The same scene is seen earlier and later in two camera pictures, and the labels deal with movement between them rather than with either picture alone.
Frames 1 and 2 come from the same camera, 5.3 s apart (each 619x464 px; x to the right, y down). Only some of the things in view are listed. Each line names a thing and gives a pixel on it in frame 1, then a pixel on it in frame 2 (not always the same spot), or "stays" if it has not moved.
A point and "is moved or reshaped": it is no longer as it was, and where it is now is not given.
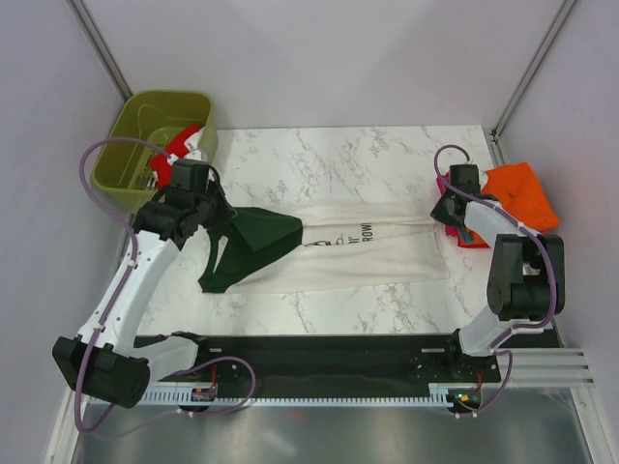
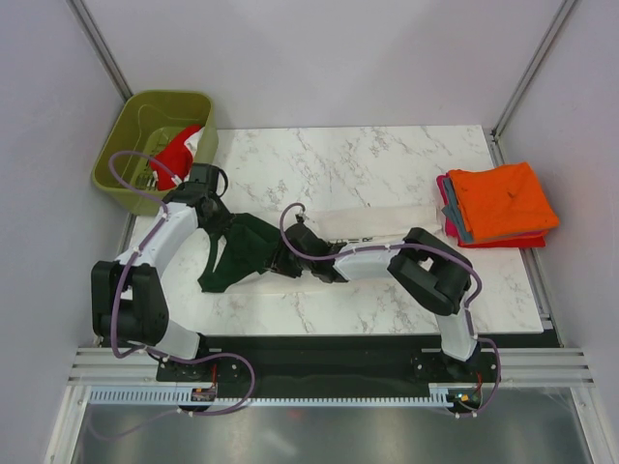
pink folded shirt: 452,229 stays
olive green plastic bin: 123,169 stays
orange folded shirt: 520,193 stays
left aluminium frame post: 101,46 stays
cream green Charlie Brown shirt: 325,244 is moved or reshaped
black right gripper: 438,214 → 280,266
